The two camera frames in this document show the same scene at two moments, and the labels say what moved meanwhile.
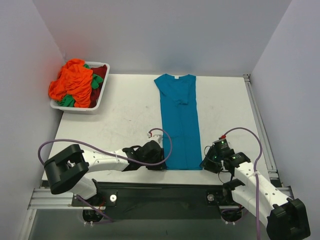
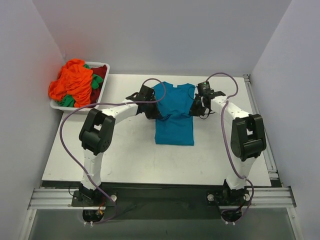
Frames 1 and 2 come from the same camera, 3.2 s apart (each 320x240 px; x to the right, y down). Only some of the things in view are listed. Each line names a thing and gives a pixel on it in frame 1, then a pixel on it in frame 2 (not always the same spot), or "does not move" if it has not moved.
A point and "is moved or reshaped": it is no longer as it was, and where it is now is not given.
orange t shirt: [75, 79] does not move
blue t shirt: [180, 126] is moved or reshaped
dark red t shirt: [100, 71] does not move
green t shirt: [69, 100] does not move
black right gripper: [208, 163] → [196, 107]
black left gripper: [160, 158] → [152, 110]
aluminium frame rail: [264, 139] does not move
